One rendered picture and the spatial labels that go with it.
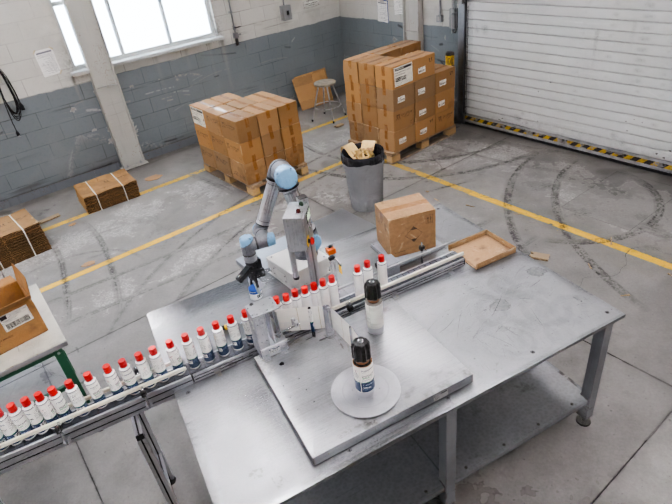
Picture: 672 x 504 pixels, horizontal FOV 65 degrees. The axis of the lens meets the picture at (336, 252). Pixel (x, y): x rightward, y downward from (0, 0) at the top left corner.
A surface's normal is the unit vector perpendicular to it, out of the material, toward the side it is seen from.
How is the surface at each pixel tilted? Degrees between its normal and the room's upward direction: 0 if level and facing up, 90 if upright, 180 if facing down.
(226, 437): 0
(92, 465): 0
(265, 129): 91
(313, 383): 0
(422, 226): 90
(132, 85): 90
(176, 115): 90
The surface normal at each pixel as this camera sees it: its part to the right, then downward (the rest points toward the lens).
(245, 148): 0.60, 0.36
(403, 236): 0.28, 0.50
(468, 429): -0.11, -0.84
